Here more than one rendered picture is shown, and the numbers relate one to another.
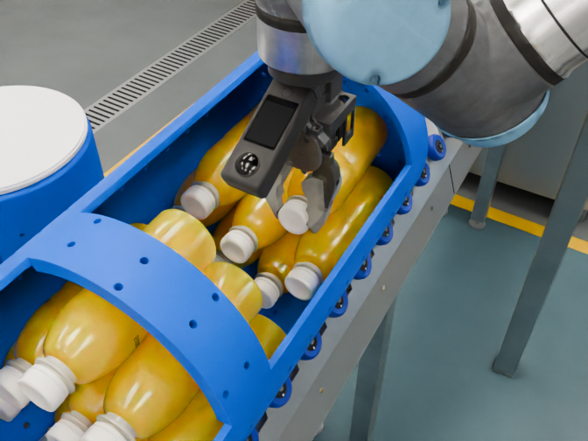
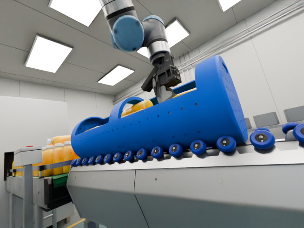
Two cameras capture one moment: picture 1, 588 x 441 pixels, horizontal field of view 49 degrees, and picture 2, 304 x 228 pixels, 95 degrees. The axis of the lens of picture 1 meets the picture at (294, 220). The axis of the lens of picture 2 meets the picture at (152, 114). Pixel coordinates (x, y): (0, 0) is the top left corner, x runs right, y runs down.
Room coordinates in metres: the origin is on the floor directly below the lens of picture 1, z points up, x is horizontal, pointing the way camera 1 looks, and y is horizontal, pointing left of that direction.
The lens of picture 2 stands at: (0.55, -0.52, 1.00)
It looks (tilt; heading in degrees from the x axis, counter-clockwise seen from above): 11 degrees up; 98
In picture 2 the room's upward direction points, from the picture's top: 10 degrees counter-clockwise
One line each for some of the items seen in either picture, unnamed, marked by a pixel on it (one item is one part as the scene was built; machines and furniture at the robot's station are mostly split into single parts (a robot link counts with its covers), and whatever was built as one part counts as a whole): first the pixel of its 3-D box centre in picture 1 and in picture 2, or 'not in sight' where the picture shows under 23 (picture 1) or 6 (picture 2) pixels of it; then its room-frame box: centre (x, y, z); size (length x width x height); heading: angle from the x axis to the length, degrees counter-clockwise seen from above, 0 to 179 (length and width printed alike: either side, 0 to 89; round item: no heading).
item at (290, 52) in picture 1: (302, 33); (159, 54); (0.56, -0.01, 1.33); 0.10 x 0.09 x 0.05; 61
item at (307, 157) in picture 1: (307, 105); (164, 72); (0.56, -0.01, 1.25); 0.09 x 0.08 x 0.12; 151
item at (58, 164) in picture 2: not in sight; (84, 159); (-0.13, 0.44, 0.96); 0.40 x 0.01 x 0.03; 61
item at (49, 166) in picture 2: not in sight; (22, 169); (-0.93, 0.66, 0.96); 1.60 x 0.01 x 0.03; 151
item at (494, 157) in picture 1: (495, 155); not in sight; (1.68, -0.66, 0.31); 0.06 x 0.06 x 0.63; 61
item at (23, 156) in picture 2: not in sight; (27, 156); (-0.38, 0.25, 1.05); 0.20 x 0.10 x 0.10; 151
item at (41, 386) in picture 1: (46, 384); not in sight; (0.29, 0.20, 1.16); 0.04 x 0.02 x 0.04; 61
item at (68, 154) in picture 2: not in sight; (68, 157); (-0.21, 0.39, 1.00); 0.07 x 0.07 x 0.19
